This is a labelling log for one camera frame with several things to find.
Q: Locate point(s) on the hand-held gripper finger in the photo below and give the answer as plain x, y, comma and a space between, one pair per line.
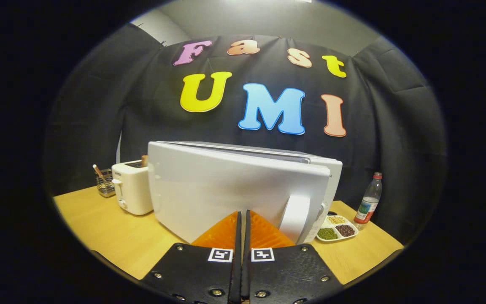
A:
247, 253
237, 253

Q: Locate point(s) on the white toaster oven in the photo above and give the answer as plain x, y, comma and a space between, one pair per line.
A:
226, 190

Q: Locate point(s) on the white bread toaster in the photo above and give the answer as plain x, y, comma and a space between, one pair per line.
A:
133, 190

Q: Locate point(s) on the white divided bean dish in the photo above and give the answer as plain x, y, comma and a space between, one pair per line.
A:
336, 230

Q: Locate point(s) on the brown toast slice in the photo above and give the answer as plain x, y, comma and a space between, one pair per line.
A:
144, 161

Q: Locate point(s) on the clear plastic water bottle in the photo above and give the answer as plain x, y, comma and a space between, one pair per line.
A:
369, 202

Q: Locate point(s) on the wooden stick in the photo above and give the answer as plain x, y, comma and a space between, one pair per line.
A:
98, 171

